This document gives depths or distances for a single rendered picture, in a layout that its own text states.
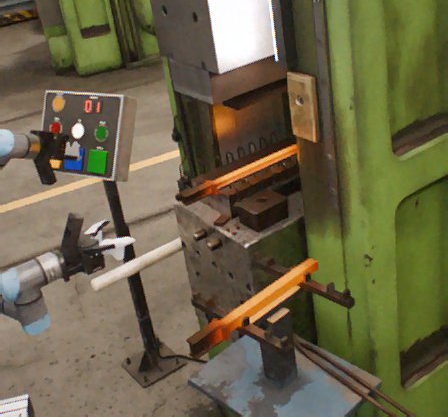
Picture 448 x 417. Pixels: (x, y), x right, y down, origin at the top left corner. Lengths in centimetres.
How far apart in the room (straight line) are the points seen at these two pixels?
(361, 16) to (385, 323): 86
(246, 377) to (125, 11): 526
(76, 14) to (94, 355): 420
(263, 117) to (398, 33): 71
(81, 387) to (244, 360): 124
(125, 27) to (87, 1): 41
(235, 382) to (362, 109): 75
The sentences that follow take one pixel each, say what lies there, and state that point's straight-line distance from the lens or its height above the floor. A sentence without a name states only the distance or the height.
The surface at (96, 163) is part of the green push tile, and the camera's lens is 239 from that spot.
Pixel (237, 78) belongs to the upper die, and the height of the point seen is 132.
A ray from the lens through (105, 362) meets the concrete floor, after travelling 314.
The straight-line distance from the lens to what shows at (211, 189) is 208.
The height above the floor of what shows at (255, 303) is 95.
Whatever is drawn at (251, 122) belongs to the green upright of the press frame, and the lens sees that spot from 236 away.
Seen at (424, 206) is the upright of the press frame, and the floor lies 90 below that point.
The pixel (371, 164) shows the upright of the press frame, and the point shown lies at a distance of 178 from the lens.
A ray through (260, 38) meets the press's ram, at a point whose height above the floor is 142.
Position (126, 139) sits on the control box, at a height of 106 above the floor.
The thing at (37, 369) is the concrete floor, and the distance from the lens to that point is 323.
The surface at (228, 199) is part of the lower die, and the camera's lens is 205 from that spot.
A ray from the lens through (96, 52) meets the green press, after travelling 688.
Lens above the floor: 194
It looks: 27 degrees down
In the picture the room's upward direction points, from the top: 9 degrees counter-clockwise
